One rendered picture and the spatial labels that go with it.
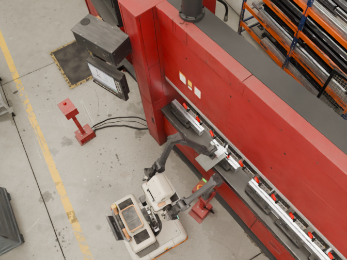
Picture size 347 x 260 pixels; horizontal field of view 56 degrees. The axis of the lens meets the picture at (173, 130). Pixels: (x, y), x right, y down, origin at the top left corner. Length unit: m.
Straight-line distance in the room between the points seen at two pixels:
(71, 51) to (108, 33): 2.76
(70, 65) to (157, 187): 3.25
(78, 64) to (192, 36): 3.35
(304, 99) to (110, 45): 1.66
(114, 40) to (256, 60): 1.28
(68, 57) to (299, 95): 4.22
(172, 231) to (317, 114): 2.27
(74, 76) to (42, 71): 0.56
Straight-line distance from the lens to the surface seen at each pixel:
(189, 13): 2.52
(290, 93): 2.22
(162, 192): 2.80
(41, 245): 4.48
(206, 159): 3.32
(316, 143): 2.09
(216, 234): 4.14
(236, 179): 3.41
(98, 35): 3.07
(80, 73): 5.42
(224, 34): 2.47
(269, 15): 4.98
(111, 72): 3.22
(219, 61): 2.30
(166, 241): 3.83
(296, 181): 2.56
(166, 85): 3.49
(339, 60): 4.20
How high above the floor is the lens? 4.06
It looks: 62 degrees down
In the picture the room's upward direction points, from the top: 6 degrees counter-clockwise
